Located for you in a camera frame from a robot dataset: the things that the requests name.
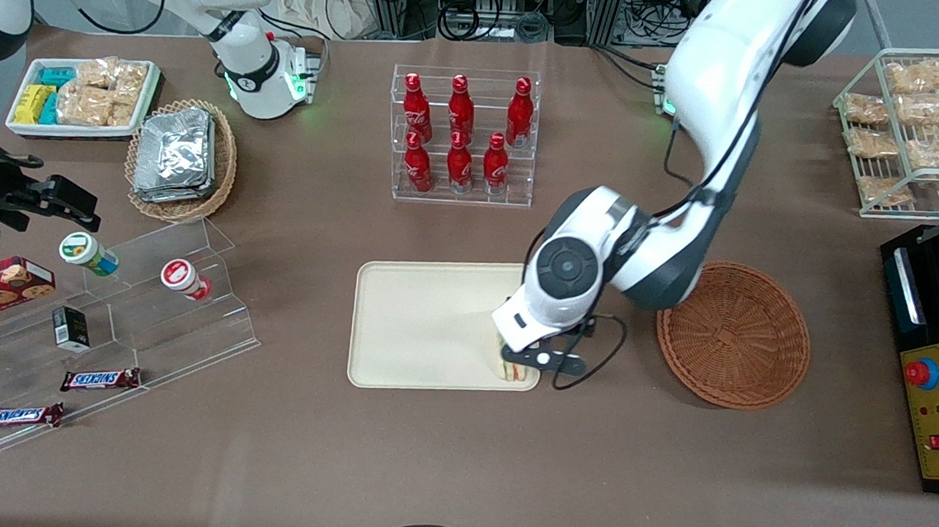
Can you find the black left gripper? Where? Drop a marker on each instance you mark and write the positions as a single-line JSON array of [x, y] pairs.
[[588, 330]]

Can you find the triangular sandwich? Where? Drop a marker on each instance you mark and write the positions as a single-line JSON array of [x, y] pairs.
[[516, 372]]

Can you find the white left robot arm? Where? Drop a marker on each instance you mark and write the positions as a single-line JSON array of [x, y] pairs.
[[722, 83]]

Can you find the white rectangular snack tray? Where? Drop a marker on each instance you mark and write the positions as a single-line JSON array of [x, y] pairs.
[[74, 132]]

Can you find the cream plastic serving tray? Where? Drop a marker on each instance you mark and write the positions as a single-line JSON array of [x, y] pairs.
[[424, 326]]

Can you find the round brown wicker basket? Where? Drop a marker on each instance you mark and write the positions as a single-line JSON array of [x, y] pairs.
[[745, 341]]

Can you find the oval tan wicker basket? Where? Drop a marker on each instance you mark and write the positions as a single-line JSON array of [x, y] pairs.
[[225, 172]]

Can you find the green lid yogurt cup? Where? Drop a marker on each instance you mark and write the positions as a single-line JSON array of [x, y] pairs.
[[82, 250]]

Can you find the teal snack pack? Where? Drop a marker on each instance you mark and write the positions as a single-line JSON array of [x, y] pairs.
[[50, 108], [59, 76]]

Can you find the clear bagged rice cracker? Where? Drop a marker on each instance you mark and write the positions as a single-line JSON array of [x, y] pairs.
[[84, 106], [131, 79], [96, 74], [122, 111]]

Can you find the yellow snack pack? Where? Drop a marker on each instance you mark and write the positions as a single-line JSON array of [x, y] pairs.
[[30, 103]]

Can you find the small black carton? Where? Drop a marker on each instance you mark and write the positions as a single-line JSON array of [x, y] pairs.
[[71, 328]]

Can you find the silver foil packet stack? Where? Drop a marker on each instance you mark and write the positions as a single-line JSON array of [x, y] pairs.
[[175, 156]]

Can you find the red lid yogurt cup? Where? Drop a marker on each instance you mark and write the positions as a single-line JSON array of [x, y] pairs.
[[179, 275]]

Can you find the clear acrylic bottle rack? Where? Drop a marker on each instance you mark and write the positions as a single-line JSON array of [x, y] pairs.
[[474, 199]]

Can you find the brown snickers bar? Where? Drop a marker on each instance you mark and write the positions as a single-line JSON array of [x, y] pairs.
[[100, 379], [21, 416]]

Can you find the red cola bottle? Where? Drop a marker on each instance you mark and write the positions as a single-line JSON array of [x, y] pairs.
[[460, 166], [417, 107], [495, 166], [418, 167], [519, 114], [461, 107]]

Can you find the clear acrylic step display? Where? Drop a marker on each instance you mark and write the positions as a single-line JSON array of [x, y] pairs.
[[210, 316]]

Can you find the red emergency stop button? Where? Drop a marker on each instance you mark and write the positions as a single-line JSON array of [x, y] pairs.
[[922, 374]]

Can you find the grey metal strut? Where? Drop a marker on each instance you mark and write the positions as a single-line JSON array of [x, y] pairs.
[[877, 19]]

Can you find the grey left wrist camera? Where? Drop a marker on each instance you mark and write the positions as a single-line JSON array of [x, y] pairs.
[[562, 362]]

